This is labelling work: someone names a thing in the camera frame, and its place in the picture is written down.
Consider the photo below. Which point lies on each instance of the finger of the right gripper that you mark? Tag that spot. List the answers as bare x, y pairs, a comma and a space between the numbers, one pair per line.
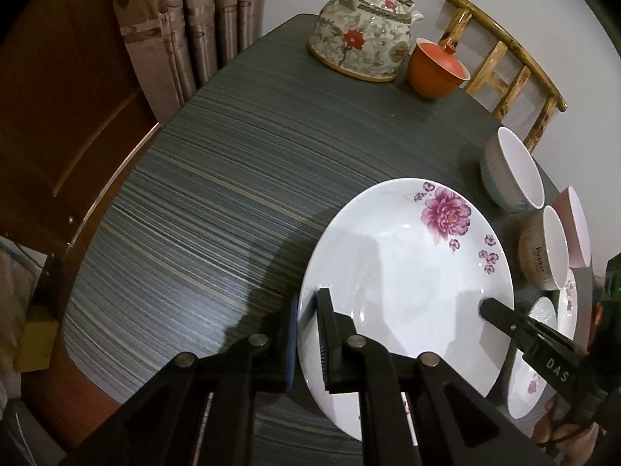
529, 337

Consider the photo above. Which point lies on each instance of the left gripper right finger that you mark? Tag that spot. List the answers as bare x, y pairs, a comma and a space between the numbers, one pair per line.
334, 330

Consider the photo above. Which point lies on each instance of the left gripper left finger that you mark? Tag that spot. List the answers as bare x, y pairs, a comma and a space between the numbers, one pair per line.
290, 340

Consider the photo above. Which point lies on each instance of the medium pink blossom plate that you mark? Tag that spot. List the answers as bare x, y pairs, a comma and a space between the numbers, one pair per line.
526, 386

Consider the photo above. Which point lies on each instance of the small pink blossom plate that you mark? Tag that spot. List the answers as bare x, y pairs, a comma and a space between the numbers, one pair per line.
567, 309

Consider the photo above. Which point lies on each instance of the white bowl with lettering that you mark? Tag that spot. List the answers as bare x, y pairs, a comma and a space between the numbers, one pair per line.
543, 250

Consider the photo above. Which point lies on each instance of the large peony flower plate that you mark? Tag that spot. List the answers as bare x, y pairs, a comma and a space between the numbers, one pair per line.
409, 261

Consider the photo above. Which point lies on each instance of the large pink bowl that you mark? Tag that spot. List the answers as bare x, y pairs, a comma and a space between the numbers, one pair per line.
570, 211

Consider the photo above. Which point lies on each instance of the white bowl blue print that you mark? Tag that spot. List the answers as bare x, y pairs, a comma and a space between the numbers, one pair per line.
509, 173

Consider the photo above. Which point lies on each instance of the person's right hand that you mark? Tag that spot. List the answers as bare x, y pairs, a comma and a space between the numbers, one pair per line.
577, 443

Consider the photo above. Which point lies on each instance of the bamboo wooden chair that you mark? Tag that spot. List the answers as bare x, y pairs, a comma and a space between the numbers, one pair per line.
506, 69

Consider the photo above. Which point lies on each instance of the orange lidded tea cup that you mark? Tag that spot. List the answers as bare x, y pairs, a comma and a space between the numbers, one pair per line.
434, 71

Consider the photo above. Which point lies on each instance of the floral ceramic teapot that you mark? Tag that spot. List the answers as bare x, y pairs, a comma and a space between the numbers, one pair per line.
364, 39

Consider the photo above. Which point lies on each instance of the dark wooden cabinet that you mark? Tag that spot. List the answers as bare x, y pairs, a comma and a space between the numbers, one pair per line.
72, 115

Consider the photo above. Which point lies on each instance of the beige patterned curtain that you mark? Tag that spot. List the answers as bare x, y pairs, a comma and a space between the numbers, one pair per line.
176, 46

